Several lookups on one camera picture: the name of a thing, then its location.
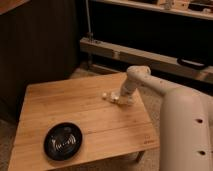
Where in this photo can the black ceramic bowl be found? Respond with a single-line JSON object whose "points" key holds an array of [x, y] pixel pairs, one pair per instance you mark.
{"points": [[62, 141]]}

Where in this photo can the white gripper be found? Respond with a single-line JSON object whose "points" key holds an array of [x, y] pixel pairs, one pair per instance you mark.
{"points": [[125, 99]]}

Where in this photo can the long wooden case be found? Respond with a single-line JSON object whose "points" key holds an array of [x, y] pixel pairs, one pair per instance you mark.
{"points": [[140, 57]]}

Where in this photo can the wooden folding table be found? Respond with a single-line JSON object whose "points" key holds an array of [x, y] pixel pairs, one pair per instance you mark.
{"points": [[108, 130]]}

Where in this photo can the metal pole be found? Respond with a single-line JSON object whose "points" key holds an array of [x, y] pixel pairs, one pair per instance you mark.
{"points": [[90, 33]]}

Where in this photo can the black case handle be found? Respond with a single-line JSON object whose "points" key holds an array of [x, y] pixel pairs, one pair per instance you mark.
{"points": [[193, 65]]}

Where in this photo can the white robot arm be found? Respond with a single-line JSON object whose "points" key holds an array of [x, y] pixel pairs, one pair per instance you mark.
{"points": [[185, 118]]}

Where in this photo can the wooden shelf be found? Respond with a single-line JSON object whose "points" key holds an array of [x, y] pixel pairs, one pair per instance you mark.
{"points": [[145, 6]]}

